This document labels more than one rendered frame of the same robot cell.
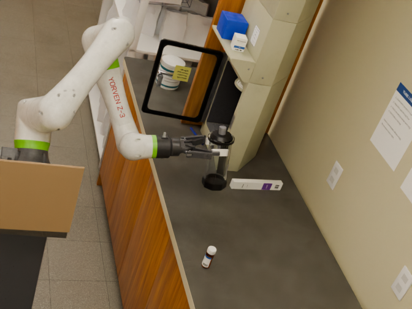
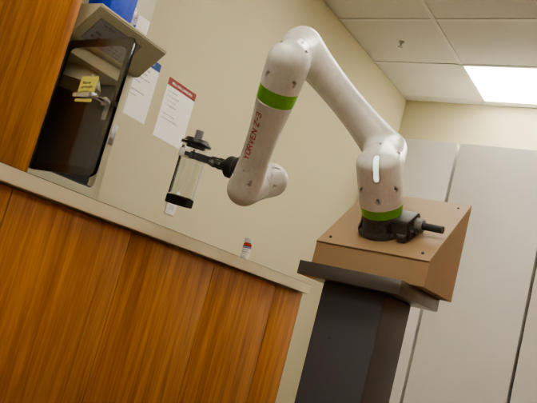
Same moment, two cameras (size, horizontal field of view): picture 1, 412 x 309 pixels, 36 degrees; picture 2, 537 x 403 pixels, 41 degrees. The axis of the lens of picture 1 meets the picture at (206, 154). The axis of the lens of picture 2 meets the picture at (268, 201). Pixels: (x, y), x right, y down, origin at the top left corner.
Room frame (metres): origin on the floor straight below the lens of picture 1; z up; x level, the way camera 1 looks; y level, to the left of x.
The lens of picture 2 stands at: (3.27, 2.20, 0.74)
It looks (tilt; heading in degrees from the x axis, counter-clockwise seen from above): 9 degrees up; 237
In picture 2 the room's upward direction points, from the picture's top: 15 degrees clockwise
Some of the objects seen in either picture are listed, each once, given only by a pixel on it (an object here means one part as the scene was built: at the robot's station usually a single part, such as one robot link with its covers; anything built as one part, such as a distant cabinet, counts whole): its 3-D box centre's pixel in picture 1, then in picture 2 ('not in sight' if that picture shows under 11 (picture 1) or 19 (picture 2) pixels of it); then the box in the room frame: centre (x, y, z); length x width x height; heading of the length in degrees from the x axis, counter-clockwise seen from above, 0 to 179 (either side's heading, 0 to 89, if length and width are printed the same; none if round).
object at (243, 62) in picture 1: (229, 53); (119, 42); (2.59, 0.05, 1.46); 0.32 x 0.11 x 0.10; 25
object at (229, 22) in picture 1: (232, 26); (113, 3); (2.65, 0.08, 1.56); 0.10 x 0.10 x 0.09; 25
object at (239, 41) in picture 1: (238, 42); (137, 27); (2.54, 0.03, 1.54); 0.05 x 0.05 x 0.06; 19
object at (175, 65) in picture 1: (181, 82); (80, 105); (2.69, 0.23, 1.19); 0.30 x 0.01 x 0.40; 108
